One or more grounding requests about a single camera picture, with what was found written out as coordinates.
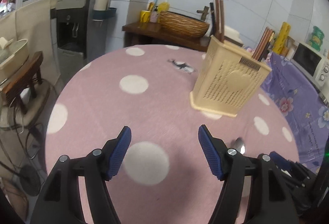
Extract yellow mug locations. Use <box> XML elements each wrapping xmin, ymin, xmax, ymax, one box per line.
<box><xmin>139</xmin><ymin>10</ymin><xmax>152</xmax><ymax>23</ymax></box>

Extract black chopstick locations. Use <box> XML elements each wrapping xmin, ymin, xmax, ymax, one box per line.
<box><xmin>210</xmin><ymin>2</ymin><xmax>216</xmax><ymax>35</ymax></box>

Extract white brown rice cooker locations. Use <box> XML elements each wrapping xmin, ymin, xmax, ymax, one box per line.
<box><xmin>224</xmin><ymin>26</ymin><xmax>244</xmax><ymax>47</ymax></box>

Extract bamboo faucet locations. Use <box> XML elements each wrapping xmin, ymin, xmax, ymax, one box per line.
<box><xmin>196</xmin><ymin>6</ymin><xmax>209</xmax><ymax>21</ymax></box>

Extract yellow soap bottle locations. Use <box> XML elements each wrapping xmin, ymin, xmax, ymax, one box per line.
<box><xmin>157</xmin><ymin>0</ymin><xmax>170</xmax><ymax>14</ymax></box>

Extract white microwave oven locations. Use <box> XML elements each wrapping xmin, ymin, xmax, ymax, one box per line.
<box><xmin>291</xmin><ymin>43</ymin><xmax>328</xmax><ymax>90</ymax></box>

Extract beige plastic utensil holder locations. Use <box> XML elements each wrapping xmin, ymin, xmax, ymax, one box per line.
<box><xmin>190</xmin><ymin>36</ymin><xmax>272</xmax><ymax>118</ymax></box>

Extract green stacked containers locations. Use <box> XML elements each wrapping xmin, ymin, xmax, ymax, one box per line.
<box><xmin>308</xmin><ymin>26</ymin><xmax>324</xmax><ymax>51</ymax></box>

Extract woven basin sink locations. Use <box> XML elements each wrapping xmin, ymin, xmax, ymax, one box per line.
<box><xmin>159</xmin><ymin>11</ymin><xmax>210</xmax><ymax>38</ymax></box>

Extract pink polka dot tablecloth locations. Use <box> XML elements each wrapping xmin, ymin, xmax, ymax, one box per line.
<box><xmin>45</xmin><ymin>45</ymin><xmax>298</xmax><ymax>223</ymax></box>

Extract purple floral cloth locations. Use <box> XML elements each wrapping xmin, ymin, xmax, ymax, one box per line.
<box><xmin>261</xmin><ymin>53</ymin><xmax>328</xmax><ymax>173</ymax></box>

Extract dark wooden counter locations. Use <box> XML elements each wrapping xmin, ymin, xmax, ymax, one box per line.
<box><xmin>122</xmin><ymin>22</ymin><xmax>210</xmax><ymax>52</ymax></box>

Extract yellow roll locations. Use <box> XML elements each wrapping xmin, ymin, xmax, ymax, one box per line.
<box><xmin>272</xmin><ymin>22</ymin><xmax>291</xmax><ymax>55</ymax></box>

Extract dark gold-banded chopstick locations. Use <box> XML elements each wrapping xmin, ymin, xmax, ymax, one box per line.
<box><xmin>258</xmin><ymin>31</ymin><xmax>275</xmax><ymax>61</ymax></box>

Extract brown wooden chopstick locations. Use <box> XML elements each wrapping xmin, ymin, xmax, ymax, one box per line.
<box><xmin>219</xmin><ymin>0</ymin><xmax>225</xmax><ymax>43</ymax></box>
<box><xmin>252</xmin><ymin>27</ymin><xmax>271</xmax><ymax>60</ymax></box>
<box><xmin>253</xmin><ymin>27</ymin><xmax>273</xmax><ymax>61</ymax></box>
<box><xmin>215</xmin><ymin>0</ymin><xmax>221</xmax><ymax>41</ymax></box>

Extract water dispenser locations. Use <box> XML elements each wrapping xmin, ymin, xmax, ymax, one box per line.
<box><xmin>52</xmin><ymin>0</ymin><xmax>108</xmax><ymax>84</ymax></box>

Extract small wooden stool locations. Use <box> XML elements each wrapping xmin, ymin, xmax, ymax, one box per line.
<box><xmin>1</xmin><ymin>51</ymin><xmax>44</xmax><ymax>114</ymax></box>

